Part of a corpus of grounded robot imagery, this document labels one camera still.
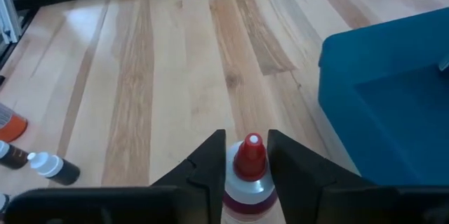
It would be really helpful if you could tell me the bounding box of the silver aluminium extrusion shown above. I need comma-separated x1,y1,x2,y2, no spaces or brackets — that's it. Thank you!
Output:
0,0,21,45

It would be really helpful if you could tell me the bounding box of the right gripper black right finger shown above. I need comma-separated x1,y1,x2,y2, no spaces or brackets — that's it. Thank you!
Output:
267,129,382,224

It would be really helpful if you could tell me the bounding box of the blue plastic tray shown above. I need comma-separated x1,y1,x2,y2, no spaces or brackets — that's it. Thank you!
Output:
317,6,449,187

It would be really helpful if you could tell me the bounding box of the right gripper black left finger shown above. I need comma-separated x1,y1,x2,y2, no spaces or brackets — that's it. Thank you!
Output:
151,129,227,224

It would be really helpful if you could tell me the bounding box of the large red food colouring bottle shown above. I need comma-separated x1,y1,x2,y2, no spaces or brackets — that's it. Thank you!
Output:
220,132,287,224

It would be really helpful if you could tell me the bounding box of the large orange food colouring bottle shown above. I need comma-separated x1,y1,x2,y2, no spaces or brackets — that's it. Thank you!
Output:
0,103,29,144

